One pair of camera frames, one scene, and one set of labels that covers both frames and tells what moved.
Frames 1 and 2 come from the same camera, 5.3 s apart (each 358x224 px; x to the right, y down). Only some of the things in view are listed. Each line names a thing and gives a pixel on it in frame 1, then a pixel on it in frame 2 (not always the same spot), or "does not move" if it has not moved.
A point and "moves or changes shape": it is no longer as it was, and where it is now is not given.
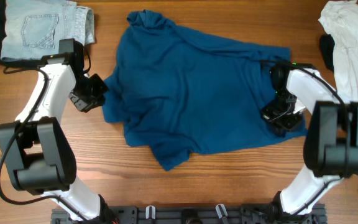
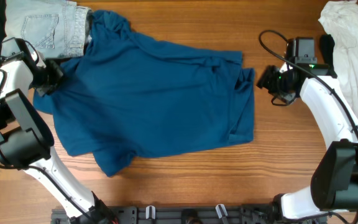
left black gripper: [102, 89] → [58, 75]
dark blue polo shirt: [181, 94] moves or changes shape
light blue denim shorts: [34, 28] does not move
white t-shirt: [353, 26] does not move
